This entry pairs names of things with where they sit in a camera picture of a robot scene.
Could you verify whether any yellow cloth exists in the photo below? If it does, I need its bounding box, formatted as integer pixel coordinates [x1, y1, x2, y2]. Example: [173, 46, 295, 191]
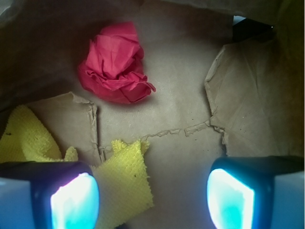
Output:
[0, 105, 153, 229]

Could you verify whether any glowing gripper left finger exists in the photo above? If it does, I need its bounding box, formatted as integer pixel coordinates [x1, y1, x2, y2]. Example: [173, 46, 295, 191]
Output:
[0, 161, 100, 229]

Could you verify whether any brown paper bag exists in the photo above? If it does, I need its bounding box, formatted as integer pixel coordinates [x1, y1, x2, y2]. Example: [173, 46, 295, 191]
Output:
[0, 0, 305, 229]

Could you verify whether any crumpled red paper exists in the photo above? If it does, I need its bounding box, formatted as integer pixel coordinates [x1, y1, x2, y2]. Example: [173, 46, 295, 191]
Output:
[78, 21, 156, 104]

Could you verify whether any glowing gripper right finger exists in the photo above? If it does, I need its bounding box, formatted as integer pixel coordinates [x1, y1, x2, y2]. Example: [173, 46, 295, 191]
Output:
[206, 156, 305, 229]

